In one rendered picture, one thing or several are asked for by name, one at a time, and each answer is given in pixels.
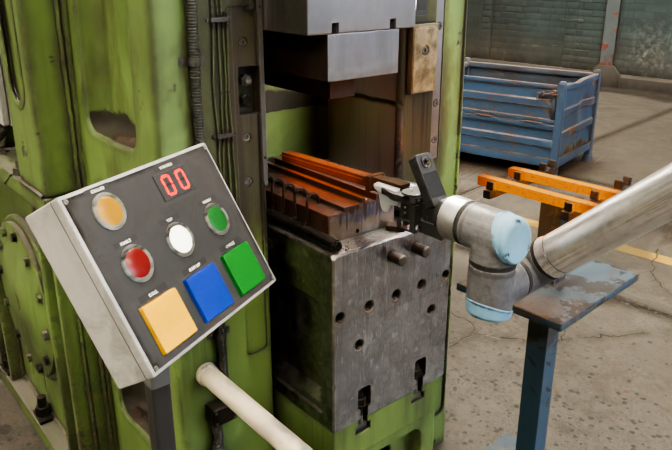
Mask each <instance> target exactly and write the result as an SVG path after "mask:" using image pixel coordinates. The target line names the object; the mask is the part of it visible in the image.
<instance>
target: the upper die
mask: <svg viewBox="0 0 672 450"><path fill-rule="evenodd" d="M263 48H264V70H269V71H274V72H279V73H284V74H289V75H294V76H299V77H304V78H309V79H313V80H318V81H323V82H335V81H342V80H349V79H356V78H364V77H371V76H378V75H386V74H393V73H398V52H399V29H391V28H390V29H387V30H375V31H363V32H351V33H339V34H337V33H332V34H327V35H315V36H303V35H296V34H288V33H280V32H273V31H265V30H263Z"/></svg>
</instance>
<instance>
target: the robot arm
mask: <svg viewBox="0 0 672 450"><path fill-rule="evenodd" d="M409 164H410V167H411V169H412V172H413V175H414V177H415V180H416V183H415V182H409V181H405V182H408V183H410V186H409V187H407V189H403V190H401V188H398V187H394V186H391V185H387V184H384V183H381V182H376V183H374V188H375V189H376V190H377V191H378V192H379V197H380V204H381V208H382V210H383V211H384V212H388V211H389V209H390V207H391V205H394V206H398V207H400V208H399V217H397V227H398V228H400V229H403V230H405V231H408V232H410V233H413V234H416V233H419V232H421V233H423V234H426V235H428V236H430V237H433V238H435V239H438V240H440V241H442V240H444V239H445V238H446V239H448V240H451V241H453V242H456V243H458V244H460V245H463V246H465V247H468V248H470V252H469V265H468V278H467V291H466V296H465V299H466V309H467V311H468V313H469V314H470V315H472V316H473V317H475V318H478V319H480V320H483V321H487V322H504V321H507V320H509V319H510V318H511V316H512V313H513V310H512V308H513V304H514V303H516V302H518V301H519V300H521V299H523V298H524V297H526V296H527V295H529V294H531V293H532V292H534V291H536V290H538V289H539V288H541V287H543V286H546V285H548V284H550V283H551V282H553V281H555V280H557V279H559V278H561V277H563V276H564V275H565V274H566V273H568V272H570V271H572V270H574V269H576V268H578V267H580V266H582V265H584V264H586V263H588V262H590V261H592V260H594V259H596V258H598V257H600V256H602V255H604V254H606V253H608V252H610V251H612V250H614V249H616V248H618V247H620V246H622V245H624V244H626V243H628V242H630V241H632V240H634V239H636V238H638V237H640V236H642V235H644V234H646V233H648V232H650V231H652V230H654V229H656V228H658V227H660V226H662V225H664V224H666V223H668V222H670V221H672V163H670V164H668V165H666V166H665V167H663V168H661V169H659V170H658V171H656V172H654V173H653V174H651V175H649V176H647V177H646V178H644V179H642V180H640V181H639V182H637V183H635V184H633V185H632V186H630V187H628V188H627V189H625V190H623V191H621V192H620V193H618V194H616V195H614V196H613V197H611V198H609V199H607V200H606V201H604V202H602V203H601V204H599V205H597V206H595V207H594V208H592V209H590V210H588V211H587V212H585V213H583V214H581V215H580V216H578V217H576V218H574V219H573V220H571V221H569V222H568V223H566V224H564V225H562V226H561V227H559V228H557V229H555V230H554V231H552V232H550V233H548V234H547V235H545V236H541V237H539V238H537V239H535V240H533V241H532V242H531V230H530V226H529V224H528V223H527V221H526V220H525V219H524V218H522V217H520V216H518V215H515V214H514V213H512V212H510V211H504V210H501V209H498V208H495V207H492V206H489V205H486V204H483V203H480V202H477V201H474V200H471V199H468V198H465V197H462V196H459V195H454V196H451V197H447V195H446V193H445V190H444V188H443V185H442V182H441V180H440V177H439V175H438V172H437V169H436V167H435V164H434V162H433V159H432V156H431V154H430V153H428V152H426V153H421V154H418V155H415V156H413V157H411V158H410V159H409ZM401 220H402V221H403V225H405V226H407V225H409V229H406V228H404V227H401ZM417 225H418V228H417V230H416V226H417Z"/></svg>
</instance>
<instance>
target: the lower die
mask: <svg viewBox="0 0 672 450"><path fill-rule="evenodd" d="M267 165H268V174H270V175H272V177H273V180H274V179H276V178H281V179H282V180H283V181H284V185H285V184H286V183H293V184H294V185H295V188H296V189H298V188H300V187H303V188H305V189H306V190H307V195H308V194H309V193H311V192H316V193H318V195H319V197H320V203H318V204H317V197H316V196H315V195H312V196H310V198H309V200H308V217H309V223H310V227H312V228H314V229H316V230H318V231H320V232H323V233H325V234H327V235H330V236H332V237H334V238H336V239H338V240H339V241H340V240H344V239H347V238H350V237H353V236H356V235H359V234H362V233H365V232H368V231H371V230H374V229H377V228H381V227H384V226H386V225H387V223H388V222H389V221H390V222H394V205H391V207H390V209H389V211H388V212H384V211H383V210H382V208H381V204H380V197H379V192H377V191H370V192H371V193H374V194H377V195H376V201H372V202H369V203H366V201H365V197H362V196H359V195H357V194H354V193H351V192H349V191H346V190H343V189H341V188H338V187H335V186H332V185H330V184H327V183H324V182H322V181H319V180H316V179H314V178H311V177H308V176H306V175H303V174H300V173H298V172H295V171H292V170H290V169H287V168H284V167H282V166H279V165H276V164H273V163H271V162H268V161H267ZM299 167H302V166H299ZM302 168H304V169H307V170H310V171H313V172H315V173H318V174H321V175H324V176H326V177H329V178H332V179H335V180H338V181H340V182H343V183H346V184H349V185H351V186H354V187H357V188H360V189H362V190H365V186H363V185H359V184H356V183H353V182H350V181H347V180H343V179H340V178H337V177H334V176H331V175H327V174H324V173H321V172H318V171H314V170H311V169H308V168H305V167H302ZM270 187H271V179H270V177H268V185H267V186H266V207H268V208H270V207H271V188H270ZM284 195H285V212H286V215H287V216H288V217H290V218H292V219H293V216H294V207H293V195H294V194H293V187H292V186H291V185H289V186H287V187H286V188H285V191H284ZM273 196H274V207H275V210H276V211H277V212H279V213H281V212H282V184H281V182H280V181H276V182H275V183H274V185H273ZM305 200H306V198H305V193H304V191H303V190H300V191H298V192H297V194H296V215H297V220H298V221H299V222H301V223H303V224H305V221H306V211H305ZM356 229H359V232H358V233H356Z"/></svg>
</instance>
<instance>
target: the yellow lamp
mask: <svg viewBox="0 0 672 450"><path fill-rule="evenodd" d="M97 212H98V215H99V217H100V218H101V219H102V220H103V221H104V222H105V223H107V224H109V225H117V224H119V223H120V222H121V221H122V219H123V210H122V207H121V205H120V204H119V203H118V201H117V200H115V199H114V198H112V197H109V196H104V197H102V198H100V199H99V200H98V202H97Z"/></svg>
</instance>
